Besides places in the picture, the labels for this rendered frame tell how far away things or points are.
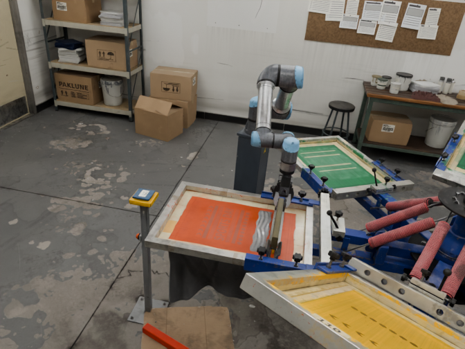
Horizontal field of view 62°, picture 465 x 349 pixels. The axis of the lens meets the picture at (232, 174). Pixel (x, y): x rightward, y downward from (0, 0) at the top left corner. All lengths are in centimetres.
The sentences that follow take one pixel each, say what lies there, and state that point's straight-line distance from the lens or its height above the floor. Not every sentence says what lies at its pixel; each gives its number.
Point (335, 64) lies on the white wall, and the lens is 557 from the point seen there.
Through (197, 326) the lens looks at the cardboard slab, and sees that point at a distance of 278.
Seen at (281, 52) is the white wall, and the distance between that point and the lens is 555.
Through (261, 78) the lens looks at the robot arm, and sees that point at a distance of 205.
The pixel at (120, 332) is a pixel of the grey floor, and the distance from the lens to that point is 282.
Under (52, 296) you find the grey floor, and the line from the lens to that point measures 313.
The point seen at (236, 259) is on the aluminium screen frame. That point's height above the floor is 99.
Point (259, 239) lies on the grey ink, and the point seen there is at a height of 96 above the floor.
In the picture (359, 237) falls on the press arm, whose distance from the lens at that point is 201.
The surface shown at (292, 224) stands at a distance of 213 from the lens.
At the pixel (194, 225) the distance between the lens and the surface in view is 204.
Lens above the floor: 218
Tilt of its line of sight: 29 degrees down
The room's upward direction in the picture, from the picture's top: 5 degrees clockwise
